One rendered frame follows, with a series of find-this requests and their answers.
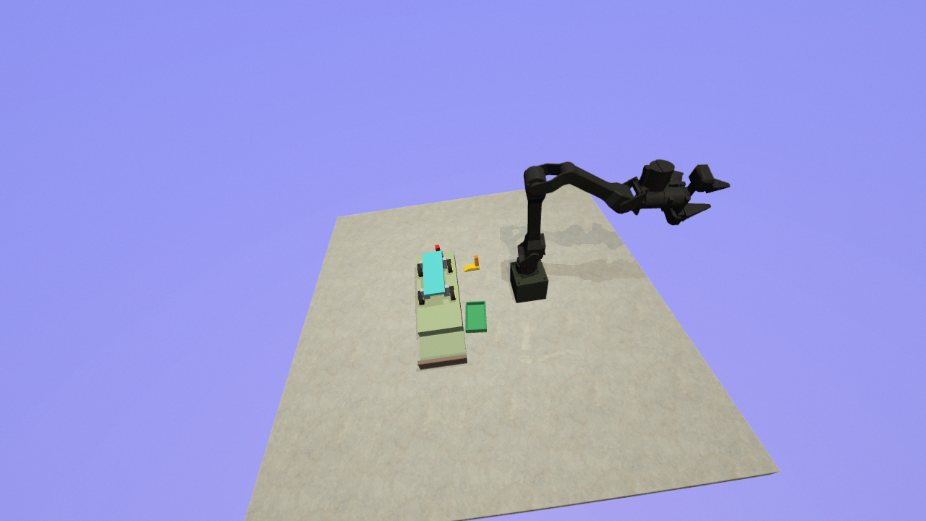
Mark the green tray floor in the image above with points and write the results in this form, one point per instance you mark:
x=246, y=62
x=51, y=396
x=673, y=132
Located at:
x=475, y=316

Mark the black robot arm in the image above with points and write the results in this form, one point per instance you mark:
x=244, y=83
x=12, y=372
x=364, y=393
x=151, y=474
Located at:
x=649, y=193

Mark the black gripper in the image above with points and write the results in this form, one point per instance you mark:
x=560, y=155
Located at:
x=676, y=207

